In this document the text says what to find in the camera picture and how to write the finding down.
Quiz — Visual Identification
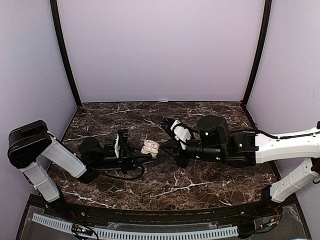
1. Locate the circuit board with wires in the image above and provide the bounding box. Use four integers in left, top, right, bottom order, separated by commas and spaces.
260, 218, 279, 230
71, 223, 93, 237

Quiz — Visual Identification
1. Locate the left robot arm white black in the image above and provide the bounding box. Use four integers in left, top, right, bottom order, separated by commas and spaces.
7, 120, 159, 218

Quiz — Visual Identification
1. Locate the beige earbud charging case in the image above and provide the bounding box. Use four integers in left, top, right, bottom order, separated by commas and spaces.
140, 139, 160, 159

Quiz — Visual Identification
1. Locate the left circuit board with wires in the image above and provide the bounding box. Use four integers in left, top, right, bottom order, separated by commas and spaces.
71, 223, 93, 237

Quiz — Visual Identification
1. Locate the black frame post left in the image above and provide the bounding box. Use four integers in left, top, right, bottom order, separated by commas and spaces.
49, 0, 82, 108

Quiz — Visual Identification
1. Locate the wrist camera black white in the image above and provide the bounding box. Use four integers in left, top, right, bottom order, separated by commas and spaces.
160, 117, 195, 150
113, 129, 128, 159

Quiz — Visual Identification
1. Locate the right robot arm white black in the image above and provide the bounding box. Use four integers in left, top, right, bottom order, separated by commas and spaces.
160, 115, 320, 217

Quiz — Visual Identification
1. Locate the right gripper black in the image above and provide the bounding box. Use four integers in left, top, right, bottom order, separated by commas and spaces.
159, 135, 226, 168

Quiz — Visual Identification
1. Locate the grey slotted cable duct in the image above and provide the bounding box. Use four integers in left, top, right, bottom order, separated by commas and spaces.
31, 213, 239, 240

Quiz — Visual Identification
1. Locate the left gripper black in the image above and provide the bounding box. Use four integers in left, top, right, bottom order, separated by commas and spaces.
92, 142, 152, 175

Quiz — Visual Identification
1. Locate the black front table rail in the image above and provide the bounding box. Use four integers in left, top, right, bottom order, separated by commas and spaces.
60, 202, 263, 224

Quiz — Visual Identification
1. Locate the black frame post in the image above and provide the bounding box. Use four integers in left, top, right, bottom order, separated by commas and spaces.
49, 0, 82, 108
241, 0, 272, 108

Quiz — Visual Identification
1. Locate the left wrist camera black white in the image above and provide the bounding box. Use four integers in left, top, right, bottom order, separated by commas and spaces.
113, 129, 128, 159

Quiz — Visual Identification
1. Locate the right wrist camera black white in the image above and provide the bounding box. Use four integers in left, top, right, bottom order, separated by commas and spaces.
160, 117, 195, 150

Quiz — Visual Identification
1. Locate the right circuit board with wires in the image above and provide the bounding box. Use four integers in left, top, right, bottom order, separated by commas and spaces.
260, 218, 279, 230

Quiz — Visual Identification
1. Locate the black frame post right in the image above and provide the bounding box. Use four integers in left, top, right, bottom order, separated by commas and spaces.
241, 0, 272, 108

